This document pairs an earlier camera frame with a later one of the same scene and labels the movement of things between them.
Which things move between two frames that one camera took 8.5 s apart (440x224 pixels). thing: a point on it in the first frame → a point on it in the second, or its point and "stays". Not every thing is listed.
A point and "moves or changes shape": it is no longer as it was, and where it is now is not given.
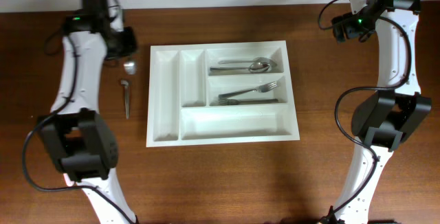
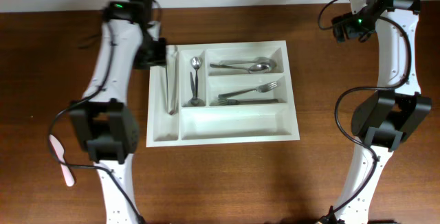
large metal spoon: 258,67 stays
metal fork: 269,86 stays
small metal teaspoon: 130,69 moves or changes shape
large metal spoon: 256,60 stays
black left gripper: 130,44 → 159,58
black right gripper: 351,30 stays
